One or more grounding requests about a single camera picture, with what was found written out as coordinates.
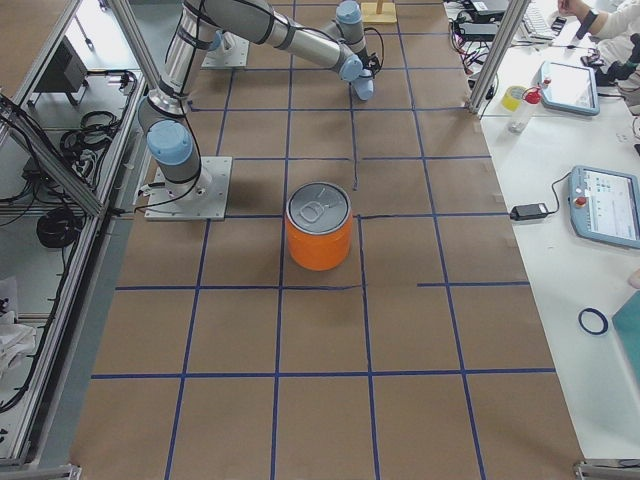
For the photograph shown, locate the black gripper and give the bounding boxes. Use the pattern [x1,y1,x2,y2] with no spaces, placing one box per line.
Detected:
[363,52,384,75]

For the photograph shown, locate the blue tape ring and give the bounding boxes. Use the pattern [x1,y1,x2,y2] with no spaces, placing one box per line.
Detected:
[578,308,610,336]

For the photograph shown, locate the person forearm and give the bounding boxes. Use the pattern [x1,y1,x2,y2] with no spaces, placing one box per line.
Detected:
[557,0,639,39]

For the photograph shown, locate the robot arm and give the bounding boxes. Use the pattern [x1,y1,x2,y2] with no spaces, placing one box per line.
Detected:
[138,1,381,202]

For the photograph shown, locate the black power supply brick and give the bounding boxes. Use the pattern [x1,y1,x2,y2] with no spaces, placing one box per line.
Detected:
[509,203,549,221]

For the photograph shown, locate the coiled black cables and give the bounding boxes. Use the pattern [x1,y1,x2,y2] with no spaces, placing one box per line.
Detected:
[37,112,121,251]

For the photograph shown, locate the yellow tape roll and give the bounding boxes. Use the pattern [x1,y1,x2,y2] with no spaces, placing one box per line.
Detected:
[501,85,527,112]

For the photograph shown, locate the wooden mug tree stand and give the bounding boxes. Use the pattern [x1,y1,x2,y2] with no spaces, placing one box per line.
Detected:
[360,0,397,24]

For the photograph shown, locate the teal board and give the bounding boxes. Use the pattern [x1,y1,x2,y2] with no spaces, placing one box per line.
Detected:
[613,291,640,379]

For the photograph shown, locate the aluminium frame post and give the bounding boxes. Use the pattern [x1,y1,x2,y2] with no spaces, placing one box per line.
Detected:
[466,0,529,114]

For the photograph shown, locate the teach pendant far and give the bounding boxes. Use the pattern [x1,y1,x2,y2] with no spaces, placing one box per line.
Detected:
[537,61,600,116]

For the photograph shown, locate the teach pendant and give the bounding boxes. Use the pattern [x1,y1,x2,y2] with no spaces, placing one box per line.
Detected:
[568,165,639,249]
[537,61,600,116]

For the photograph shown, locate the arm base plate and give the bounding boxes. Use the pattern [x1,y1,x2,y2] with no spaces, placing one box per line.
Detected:
[201,32,249,70]
[144,156,233,221]

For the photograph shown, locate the orange can with silver lid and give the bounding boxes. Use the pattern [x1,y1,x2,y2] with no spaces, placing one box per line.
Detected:
[285,182,352,271]

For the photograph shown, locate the grey control box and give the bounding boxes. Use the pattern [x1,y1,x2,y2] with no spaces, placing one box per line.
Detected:
[34,36,88,106]

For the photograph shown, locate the small clear bottle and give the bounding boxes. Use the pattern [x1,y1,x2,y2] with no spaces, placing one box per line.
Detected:
[507,105,531,134]

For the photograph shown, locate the teach pendant near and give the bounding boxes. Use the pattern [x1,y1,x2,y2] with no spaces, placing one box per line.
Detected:
[568,165,639,249]

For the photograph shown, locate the aluminium frame rail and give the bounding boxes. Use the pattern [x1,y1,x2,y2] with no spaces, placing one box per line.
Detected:
[0,0,166,466]

